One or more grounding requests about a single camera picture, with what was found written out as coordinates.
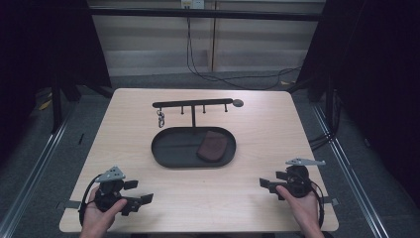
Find yellow floor scrap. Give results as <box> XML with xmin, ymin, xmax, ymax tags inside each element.
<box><xmin>37</xmin><ymin>98</ymin><xmax>53</xmax><ymax>112</ymax></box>

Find black metal stand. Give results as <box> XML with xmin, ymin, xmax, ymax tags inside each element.
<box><xmin>49</xmin><ymin>73</ymin><xmax>83</xmax><ymax>135</ymax></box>

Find brown pouch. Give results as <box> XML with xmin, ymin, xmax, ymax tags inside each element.
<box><xmin>196</xmin><ymin>130</ymin><xmax>229</xmax><ymax>164</ymax></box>

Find person's right hand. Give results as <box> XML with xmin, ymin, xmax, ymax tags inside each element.
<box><xmin>274</xmin><ymin>184</ymin><xmax>327</xmax><ymax>238</ymax></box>

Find black cable bundle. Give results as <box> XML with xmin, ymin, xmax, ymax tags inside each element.
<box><xmin>307</xmin><ymin>90</ymin><xmax>343</xmax><ymax>152</ymax></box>

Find person's left hand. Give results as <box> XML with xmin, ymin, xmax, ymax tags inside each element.
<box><xmin>78</xmin><ymin>186</ymin><xmax>129</xmax><ymax>238</ymax></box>

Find black horizontal frame bar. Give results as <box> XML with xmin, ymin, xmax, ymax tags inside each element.
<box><xmin>88</xmin><ymin>7</ymin><xmax>327</xmax><ymax>23</ymax></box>

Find black key stand with tray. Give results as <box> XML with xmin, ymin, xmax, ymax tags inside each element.
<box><xmin>151</xmin><ymin>97</ymin><xmax>246</xmax><ymax>170</ymax></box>

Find white wall outlet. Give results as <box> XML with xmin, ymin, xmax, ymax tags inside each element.
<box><xmin>180</xmin><ymin>0</ymin><xmax>206</xmax><ymax>10</ymax></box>

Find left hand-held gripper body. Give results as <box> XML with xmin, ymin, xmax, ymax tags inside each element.
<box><xmin>93</xmin><ymin>166</ymin><xmax>144</xmax><ymax>217</ymax></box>

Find right hand-held gripper cable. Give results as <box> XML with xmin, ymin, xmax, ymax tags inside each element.
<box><xmin>306</xmin><ymin>178</ymin><xmax>326</xmax><ymax>230</ymax></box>

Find grey tape strip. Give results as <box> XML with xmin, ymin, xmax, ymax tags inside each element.
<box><xmin>54</xmin><ymin>199</ymin><xmax>82</xmax><ymax>210</ymax></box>
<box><xmin>323</xmin><ymin>195</ymin><xmax>341</xmax><ymax>207</ymax></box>

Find dark curtain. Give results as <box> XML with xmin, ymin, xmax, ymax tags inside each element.
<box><xmin>0</xmin><ymin>0</ymin><xmax>113</xmax><ymax>160</ymax></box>
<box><xmin>286</xmin><ymin>0</ymin><xmax>420</xmax><ymax>209</ymax></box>

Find left hand-held gripper cable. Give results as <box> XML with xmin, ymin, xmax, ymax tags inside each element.
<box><xmin>77</xmin><ymin>174</ymin><xmax>103</xmax><ymax>228</ymax></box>

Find hand-held gripper cable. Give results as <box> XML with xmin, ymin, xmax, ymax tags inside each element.
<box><xmin>306</xmin><ymin>178</ymin><xmax>326</xmax><ymax>230</ymax></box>
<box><xmin>77</xmin><ymin>174</ymin><xmax>103</xmax><ymax>228</ymax></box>

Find metal floor rail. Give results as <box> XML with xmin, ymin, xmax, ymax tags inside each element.
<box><xmin>0</xmin><ymin>110</ymin><xmax>74</xmax><ymax>238</ymax></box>
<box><xmin>311</xmin><ymin>103</ymin><xmax>391</xmax><ymax>238</ymax></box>

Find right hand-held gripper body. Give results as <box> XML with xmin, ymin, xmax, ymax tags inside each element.
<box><xmin>274</xmin><ymin>157</ymin><xmax>327</xmax><ymax>201</ymax></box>

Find black floor cable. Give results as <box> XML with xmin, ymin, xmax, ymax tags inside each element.
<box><xmin>185</xmin><ymin>16</ymin><xmax>303</xmax><ymax>91</ymax></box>

